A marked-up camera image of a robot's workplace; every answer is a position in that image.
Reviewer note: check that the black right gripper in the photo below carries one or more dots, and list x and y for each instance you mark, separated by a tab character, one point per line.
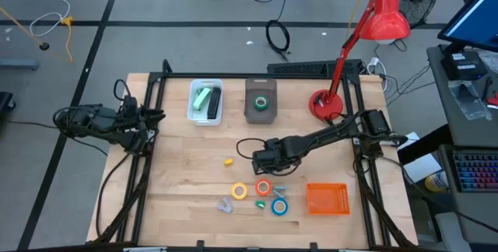
272	152

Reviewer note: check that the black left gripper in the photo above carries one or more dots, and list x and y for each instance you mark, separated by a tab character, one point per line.
134	116

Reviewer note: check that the orange tape roll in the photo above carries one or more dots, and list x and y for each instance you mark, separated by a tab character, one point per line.
257	187

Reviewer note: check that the light blue staple remover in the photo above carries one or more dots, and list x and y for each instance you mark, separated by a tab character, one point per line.
281	193

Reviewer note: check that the blue tape roll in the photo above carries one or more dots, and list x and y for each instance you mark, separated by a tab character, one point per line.
273	207

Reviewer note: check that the yellow mini stapler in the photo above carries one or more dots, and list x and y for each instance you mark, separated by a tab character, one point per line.
229	162

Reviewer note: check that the yellow tape roll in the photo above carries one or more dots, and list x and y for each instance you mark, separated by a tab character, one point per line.
233	191

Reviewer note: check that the mint green stapler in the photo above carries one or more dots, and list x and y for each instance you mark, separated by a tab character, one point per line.
201	99

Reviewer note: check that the lavender staple remover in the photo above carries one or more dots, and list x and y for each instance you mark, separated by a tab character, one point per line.
225	206

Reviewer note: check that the green tape roll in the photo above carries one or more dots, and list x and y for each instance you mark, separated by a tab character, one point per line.
255	103

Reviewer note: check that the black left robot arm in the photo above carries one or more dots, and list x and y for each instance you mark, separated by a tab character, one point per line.
89	121

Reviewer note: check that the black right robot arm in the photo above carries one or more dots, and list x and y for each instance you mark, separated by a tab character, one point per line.
330	133

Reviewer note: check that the black stapler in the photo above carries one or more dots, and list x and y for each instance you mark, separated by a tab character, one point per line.
214	104

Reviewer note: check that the white plastic bin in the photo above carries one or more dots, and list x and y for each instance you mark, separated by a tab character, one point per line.
192	116

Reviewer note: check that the smoky grey plastic bin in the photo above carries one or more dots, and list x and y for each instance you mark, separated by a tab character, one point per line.
253	116

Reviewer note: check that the orange mesh basket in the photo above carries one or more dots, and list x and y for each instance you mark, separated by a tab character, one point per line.
325	199

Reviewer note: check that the black perforated metal bar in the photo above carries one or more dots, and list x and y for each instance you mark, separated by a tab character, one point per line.
303	67

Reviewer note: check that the grey cart base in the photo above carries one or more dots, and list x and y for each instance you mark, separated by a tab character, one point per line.
17	64

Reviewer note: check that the white paper sheet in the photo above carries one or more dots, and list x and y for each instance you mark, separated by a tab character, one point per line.
422	166

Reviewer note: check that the yellow round container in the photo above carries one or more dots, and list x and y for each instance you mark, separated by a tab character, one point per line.
435	182

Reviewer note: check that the grey desk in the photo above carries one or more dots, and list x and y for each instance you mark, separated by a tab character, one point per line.
443	127

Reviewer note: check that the red desk lamp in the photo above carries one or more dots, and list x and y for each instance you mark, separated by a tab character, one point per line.
385	15

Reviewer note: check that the backlit black keyboard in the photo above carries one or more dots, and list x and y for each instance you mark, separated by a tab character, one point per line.
476	172

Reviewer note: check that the clear plastic bag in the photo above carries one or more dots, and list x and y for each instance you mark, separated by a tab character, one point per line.
468	102

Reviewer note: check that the small black box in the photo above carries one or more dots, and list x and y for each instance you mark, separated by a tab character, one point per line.
463	65

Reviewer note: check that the small red object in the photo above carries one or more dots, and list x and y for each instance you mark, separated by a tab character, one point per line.
493	100

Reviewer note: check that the black computer monitor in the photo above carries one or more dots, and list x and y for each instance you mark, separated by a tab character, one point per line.
476	18

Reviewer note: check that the black metal table frame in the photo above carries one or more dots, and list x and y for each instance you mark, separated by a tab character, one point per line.
360	190

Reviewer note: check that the black table-level camera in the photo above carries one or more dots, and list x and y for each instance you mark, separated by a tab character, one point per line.
395	140

